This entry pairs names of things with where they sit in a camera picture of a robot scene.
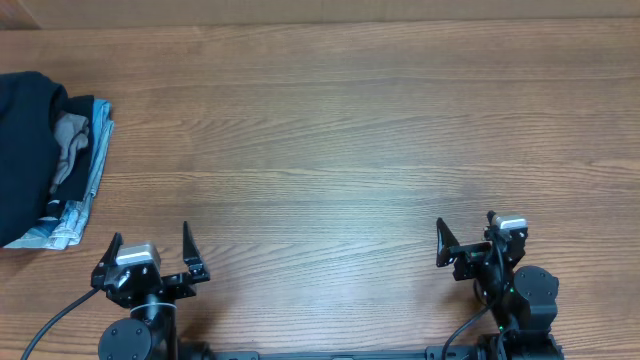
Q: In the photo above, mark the black folded garment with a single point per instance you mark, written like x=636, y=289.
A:
x=74, y=187

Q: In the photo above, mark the light blue folded jeans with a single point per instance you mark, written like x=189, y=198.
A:
x=66, y=226

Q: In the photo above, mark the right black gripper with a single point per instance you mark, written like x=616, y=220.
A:
x=470, y=251

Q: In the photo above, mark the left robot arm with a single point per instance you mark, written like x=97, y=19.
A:
x=148, y=332

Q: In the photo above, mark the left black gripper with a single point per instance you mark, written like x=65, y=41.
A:
x=170, y=286

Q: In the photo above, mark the grey folded garment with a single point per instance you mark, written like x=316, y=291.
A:
x=71, y=132

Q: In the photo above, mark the black t-shirt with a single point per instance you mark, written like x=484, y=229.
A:
x=30, y=102

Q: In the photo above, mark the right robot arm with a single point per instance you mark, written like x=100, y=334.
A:
x=522, y=300

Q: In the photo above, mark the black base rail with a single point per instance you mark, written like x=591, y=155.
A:
x=340, y=355

